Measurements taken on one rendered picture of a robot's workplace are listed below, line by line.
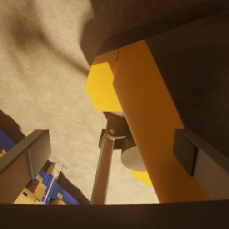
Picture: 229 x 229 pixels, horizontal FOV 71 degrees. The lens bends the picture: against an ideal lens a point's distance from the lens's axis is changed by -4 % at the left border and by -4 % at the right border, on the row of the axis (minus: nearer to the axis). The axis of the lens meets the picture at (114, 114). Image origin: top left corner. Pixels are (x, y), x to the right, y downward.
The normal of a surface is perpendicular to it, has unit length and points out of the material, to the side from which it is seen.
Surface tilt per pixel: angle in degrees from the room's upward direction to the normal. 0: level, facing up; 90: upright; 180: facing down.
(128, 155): 0
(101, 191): 89
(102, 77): 22
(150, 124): 90
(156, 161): 90
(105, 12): 0
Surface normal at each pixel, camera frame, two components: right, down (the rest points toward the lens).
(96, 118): -0.10, 0.62
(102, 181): 0.36, -0.70
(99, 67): -0.43, 0.66
